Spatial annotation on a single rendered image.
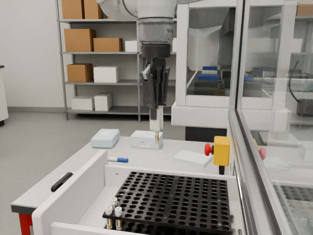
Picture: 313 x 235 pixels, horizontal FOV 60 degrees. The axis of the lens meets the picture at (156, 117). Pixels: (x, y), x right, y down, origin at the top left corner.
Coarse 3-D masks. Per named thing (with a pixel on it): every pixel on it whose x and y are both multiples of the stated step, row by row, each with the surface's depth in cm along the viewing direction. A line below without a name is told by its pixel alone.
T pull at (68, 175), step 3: (66, 174) 60; (69, 174) 61; (72, 174) 62; (63, 177) 59; (66, 177) 59; (69, 177) 59; (60, 180) 58; (63, 180) 58; (66, 180) 58; (57, 183) 57; (60, 183) 57; (63, 183) 57; (54, 186) 56; (57, 186) 56; (60, 186) 57; (51, 189) 55; (54, 189) 55
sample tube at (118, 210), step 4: (116, 208) 48; (120, 208) 48; (116, 212) 48; (120, 212) 48; (116, 220) 48; (120, 220) 48; (116, 224) 48; (120, 224) 48; (116, 228) 49; (120, 228) 49
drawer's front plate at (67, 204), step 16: (96, 160) 64; (80, 176) 57; (96, 176) 65; (64, 192) 51; (80, 192) 57; (96, 192) 65; (48, 208) 46; (64, 208) 51; (80, 208) 57; (48, 224) 46
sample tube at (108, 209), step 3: (105, 207) 48; (108, 207) 48; (111, 207) 48; (105, 210) 48; (108, 210) 48; (111, 210) 48; (108, 213) 48; (111, 213) 48; (108, 219) 48; (111, 219) 49; (108, 222) 48; (111, 222) 49; (108, 225) 49; (111, 225) 49; (108, 228) 49
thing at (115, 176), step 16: (112, 176) 69; (192, 176) 65; (208, 176) 64; (224, 176) 64; (112, 192) 68; (96, 208) 61; (240, 208) 60; (64, 224) 46; (80, 224) 56; (96, 224) 56; (240, 224) 56
